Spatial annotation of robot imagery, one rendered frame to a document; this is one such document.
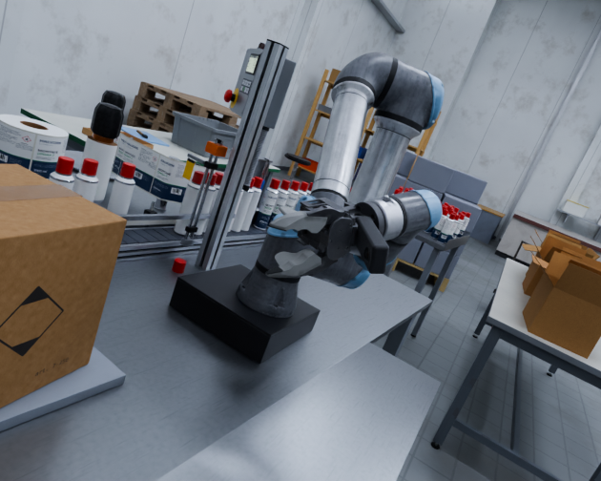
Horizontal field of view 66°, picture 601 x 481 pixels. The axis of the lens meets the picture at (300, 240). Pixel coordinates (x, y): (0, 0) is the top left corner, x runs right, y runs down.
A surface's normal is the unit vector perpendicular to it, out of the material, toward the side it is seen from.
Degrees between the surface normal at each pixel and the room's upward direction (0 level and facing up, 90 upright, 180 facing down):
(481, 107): 90
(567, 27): 90
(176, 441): 0
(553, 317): 90
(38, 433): 0
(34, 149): 90
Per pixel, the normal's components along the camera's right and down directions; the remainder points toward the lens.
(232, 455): 0.34, -0.90
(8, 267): 0.87, 0.41
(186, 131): -0.42, 0.20
